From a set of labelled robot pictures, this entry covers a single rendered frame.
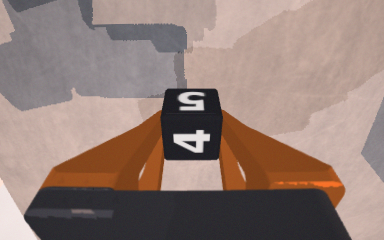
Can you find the dark grey calendar cube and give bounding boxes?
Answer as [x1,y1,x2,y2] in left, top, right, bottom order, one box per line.
[160,89,223,160]

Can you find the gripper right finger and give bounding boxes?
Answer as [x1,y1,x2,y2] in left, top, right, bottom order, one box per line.
[219,110,345,208]

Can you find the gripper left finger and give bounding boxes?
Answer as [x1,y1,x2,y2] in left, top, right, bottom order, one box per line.
[39,110,165,190]

